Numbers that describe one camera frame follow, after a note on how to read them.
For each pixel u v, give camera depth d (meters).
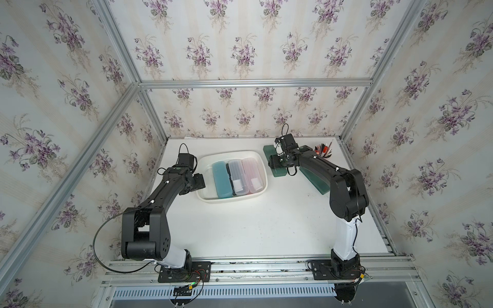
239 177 0.98
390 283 0.78
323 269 0.73
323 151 1.00
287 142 0.77
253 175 0.98
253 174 0.98
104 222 0.39
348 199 0.52
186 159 0.71
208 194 0.95
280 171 0.90
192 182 0.80
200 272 0.73
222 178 0.99
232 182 0.96
